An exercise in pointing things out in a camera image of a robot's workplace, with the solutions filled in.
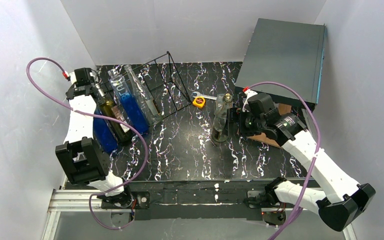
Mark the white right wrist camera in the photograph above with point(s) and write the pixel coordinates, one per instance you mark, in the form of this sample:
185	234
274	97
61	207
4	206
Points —
248	94

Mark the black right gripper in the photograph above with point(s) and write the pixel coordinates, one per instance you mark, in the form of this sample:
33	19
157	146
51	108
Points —
242	118

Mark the blue square glass bottle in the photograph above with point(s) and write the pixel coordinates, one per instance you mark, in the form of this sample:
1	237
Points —
127	100

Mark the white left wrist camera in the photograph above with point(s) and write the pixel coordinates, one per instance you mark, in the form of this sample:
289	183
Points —
71	77

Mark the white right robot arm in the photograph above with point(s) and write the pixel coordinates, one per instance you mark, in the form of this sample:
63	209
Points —
340	199

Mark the yellow tape measure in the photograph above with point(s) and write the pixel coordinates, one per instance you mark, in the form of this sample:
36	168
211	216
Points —
199	102

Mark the steel combination wrench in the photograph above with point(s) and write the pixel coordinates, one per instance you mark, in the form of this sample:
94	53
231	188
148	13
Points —
196	94

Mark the black wire wine rack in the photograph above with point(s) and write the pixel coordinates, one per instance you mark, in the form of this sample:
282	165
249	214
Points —
162	78

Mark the clear bottle with gold rim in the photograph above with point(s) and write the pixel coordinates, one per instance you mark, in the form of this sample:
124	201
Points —
223	103

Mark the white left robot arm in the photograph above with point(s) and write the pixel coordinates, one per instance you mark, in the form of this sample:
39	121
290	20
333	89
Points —
81	156

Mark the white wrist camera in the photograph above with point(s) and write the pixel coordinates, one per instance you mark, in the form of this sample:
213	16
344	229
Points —
71	77
248	94

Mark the grey metal box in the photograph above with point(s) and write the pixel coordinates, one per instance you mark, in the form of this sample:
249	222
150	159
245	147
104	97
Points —
288	53

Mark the aluminium frame rail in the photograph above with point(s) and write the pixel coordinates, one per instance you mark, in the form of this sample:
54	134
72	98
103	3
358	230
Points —
65	200

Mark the blue bottle with silver cap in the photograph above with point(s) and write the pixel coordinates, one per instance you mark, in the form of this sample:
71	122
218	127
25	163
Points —
104	136

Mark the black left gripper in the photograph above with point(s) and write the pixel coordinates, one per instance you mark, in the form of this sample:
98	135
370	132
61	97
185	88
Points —
90	88

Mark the clear glass bottle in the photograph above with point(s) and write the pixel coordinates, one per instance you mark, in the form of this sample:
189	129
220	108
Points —
144	98

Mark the dark green wine bottle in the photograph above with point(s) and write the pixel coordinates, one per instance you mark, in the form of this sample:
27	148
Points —
108	108

